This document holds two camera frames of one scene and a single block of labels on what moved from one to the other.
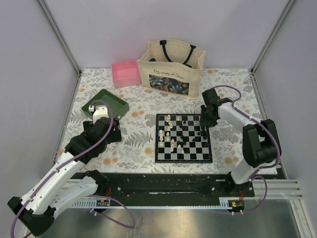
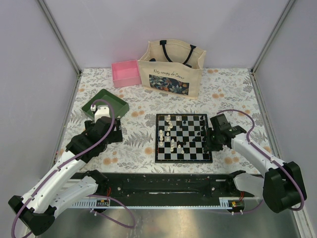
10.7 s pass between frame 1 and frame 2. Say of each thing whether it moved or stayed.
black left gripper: stayed
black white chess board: stayed
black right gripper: moved
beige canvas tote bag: stayed
